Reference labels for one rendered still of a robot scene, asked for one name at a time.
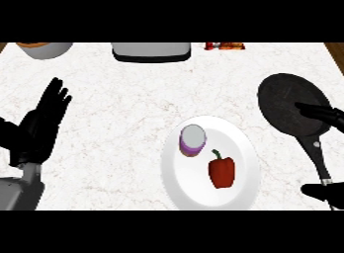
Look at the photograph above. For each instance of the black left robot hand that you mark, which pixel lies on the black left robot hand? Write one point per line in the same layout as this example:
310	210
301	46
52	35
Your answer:
39	128

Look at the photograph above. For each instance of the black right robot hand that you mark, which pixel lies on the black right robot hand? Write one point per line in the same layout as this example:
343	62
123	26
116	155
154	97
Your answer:
343	120

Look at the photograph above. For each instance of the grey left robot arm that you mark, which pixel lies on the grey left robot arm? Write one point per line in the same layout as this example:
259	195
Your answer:
15	194

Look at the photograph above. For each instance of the black frying pan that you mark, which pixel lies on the black frying pan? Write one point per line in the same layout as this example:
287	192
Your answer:
283	99

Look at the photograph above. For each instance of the red bell pepper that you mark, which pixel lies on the red bell pepper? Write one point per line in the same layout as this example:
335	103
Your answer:
222	173

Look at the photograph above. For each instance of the white plate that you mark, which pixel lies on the white plate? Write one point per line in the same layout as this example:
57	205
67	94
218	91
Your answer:
194	178

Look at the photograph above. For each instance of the grey bowl with orange contents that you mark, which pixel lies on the grey bowl with orange contents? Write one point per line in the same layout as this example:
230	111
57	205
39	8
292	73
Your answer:
47	51

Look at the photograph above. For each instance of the purple can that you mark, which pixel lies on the purple can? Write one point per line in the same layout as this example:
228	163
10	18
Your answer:
193	138

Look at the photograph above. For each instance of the grey appliance with black base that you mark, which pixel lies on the grey appliance with black base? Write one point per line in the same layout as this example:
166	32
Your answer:
151	51

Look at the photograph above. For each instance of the red and orange packet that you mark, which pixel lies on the red and orange packet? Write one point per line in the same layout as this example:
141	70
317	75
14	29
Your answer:
225	45

